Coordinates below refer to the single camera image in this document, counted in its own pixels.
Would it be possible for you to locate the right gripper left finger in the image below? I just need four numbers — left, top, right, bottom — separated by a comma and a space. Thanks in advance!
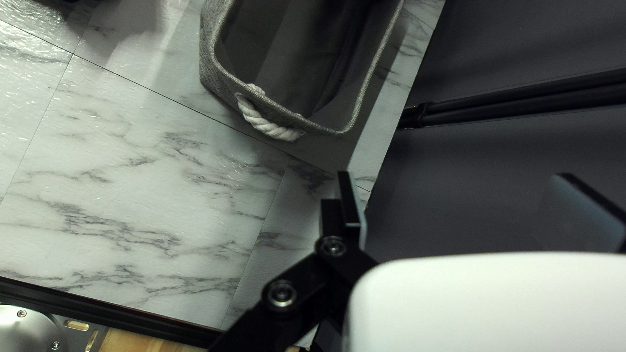
209, 171, 380, 352

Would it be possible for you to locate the black frame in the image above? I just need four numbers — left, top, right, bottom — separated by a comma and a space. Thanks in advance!
0, 66, 626, 349

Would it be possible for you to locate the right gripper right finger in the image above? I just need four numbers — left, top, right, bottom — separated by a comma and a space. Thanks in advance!
534, 172, 626, 254

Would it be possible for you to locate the grey fabric basket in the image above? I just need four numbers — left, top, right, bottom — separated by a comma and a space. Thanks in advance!
199, 0, 406, 143

